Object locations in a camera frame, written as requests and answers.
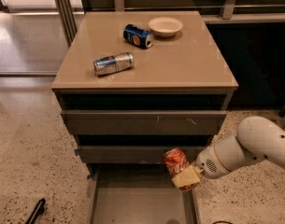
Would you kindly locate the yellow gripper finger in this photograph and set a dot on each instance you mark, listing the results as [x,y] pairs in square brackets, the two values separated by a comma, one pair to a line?
[187,177]

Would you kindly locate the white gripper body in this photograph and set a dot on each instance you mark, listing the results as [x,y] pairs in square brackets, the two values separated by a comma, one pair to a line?
[208,162]

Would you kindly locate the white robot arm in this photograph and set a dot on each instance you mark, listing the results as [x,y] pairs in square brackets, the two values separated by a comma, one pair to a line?
[257,139]

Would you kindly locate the bottom open grey drawer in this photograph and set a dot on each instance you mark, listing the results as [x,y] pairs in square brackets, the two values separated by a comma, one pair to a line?
[139,194]

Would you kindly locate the middle grey drawer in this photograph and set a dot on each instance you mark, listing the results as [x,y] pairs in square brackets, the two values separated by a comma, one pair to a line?
[122,154]

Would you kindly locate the grey drawer cabinet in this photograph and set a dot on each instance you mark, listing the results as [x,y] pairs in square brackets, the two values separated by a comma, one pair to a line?
[183,73]

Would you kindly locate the top grey drawer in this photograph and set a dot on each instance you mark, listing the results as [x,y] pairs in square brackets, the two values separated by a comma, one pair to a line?
[87,122]

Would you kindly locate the silver blue crushed can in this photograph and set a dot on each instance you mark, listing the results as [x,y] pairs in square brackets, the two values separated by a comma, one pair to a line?
[113,64]

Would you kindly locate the blue pepsi can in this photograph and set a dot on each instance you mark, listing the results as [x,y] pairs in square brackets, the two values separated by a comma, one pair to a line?
[137,36]

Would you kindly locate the white bowl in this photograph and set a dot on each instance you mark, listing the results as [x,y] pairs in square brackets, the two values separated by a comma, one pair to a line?
[165,26]

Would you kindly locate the black object on floor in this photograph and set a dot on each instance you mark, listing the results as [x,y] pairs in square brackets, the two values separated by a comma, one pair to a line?
[38,211]

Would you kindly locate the metal window frame post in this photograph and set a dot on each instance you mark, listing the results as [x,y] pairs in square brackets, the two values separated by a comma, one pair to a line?
[67,20]

